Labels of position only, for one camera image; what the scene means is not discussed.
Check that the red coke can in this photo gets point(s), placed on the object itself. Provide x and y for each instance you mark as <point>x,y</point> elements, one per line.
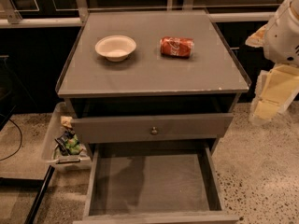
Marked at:
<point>176,46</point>

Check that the grey drawer cabinet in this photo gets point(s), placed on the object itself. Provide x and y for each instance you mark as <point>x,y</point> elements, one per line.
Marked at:
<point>148,83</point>

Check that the black floor frame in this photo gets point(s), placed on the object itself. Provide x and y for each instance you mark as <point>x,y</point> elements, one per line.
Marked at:
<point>40,185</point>

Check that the tan snack packet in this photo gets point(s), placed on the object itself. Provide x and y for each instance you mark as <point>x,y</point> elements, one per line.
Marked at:
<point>66,121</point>

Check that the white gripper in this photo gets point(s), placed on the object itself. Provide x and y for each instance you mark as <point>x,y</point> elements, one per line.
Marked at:
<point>282,41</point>

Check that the green snack bag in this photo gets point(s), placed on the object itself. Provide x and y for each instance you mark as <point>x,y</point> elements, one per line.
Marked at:
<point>69,144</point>

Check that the open grey middle drawer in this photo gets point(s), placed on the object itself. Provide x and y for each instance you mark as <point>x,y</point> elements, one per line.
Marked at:
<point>168,182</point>

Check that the metal railing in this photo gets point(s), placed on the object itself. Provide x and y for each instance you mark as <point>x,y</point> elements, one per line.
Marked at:
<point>56,13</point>

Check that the grey top drawer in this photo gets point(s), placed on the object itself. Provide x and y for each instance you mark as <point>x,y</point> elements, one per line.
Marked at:
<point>138,128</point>

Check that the brass drawer knob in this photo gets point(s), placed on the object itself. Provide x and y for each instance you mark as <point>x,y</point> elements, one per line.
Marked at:
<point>154,130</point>

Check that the white paper bowl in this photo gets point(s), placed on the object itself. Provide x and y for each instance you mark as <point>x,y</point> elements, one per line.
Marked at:
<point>115,48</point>

